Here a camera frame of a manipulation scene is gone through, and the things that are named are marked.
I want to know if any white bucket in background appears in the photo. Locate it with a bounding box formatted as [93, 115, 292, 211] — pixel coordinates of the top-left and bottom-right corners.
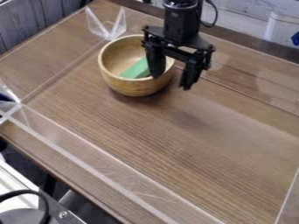
[264, 11, 299, 49]

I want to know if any green rectangular block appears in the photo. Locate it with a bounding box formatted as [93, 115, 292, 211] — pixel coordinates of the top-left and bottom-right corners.
[120, 57, 149, 79]

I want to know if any clear acrylic corner bracket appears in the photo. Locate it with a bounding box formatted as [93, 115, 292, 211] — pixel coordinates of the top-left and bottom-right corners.
[85, 7, 126, 41]

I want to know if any brown wooden bowl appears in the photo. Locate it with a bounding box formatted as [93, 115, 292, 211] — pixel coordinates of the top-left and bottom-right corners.
[97, 34, 174, 97]

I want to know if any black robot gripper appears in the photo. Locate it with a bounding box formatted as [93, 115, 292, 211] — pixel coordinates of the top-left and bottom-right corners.
[142, 0, 214, 91]

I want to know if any clear acrylic table fence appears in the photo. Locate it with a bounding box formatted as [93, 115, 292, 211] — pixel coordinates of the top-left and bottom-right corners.
[0, 11, 299, 224]

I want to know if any metal bracket with screw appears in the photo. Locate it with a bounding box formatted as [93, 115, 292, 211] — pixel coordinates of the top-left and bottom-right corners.
[46, 197, 86, 224]

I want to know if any black cable loop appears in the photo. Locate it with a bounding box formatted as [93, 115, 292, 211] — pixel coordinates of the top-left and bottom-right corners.
[0, 188, 52, 224]

